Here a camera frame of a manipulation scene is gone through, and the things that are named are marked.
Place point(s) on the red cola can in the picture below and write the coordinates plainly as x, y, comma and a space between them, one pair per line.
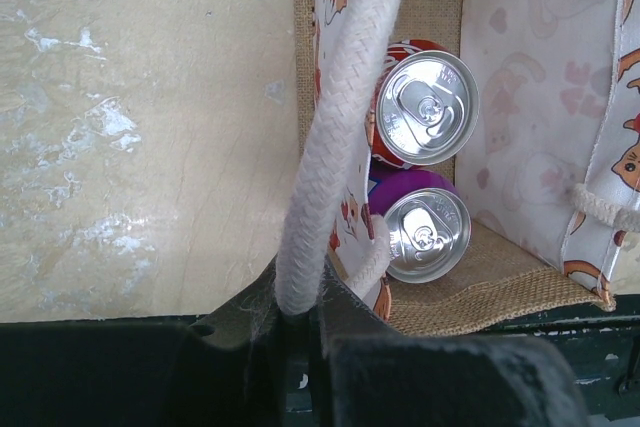
424, 108

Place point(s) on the purple Fanta can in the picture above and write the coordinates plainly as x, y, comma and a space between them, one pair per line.
429, 224

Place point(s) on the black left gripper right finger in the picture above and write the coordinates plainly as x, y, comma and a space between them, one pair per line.
365, 373

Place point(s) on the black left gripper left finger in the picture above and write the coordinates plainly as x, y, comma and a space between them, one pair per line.
208, 370

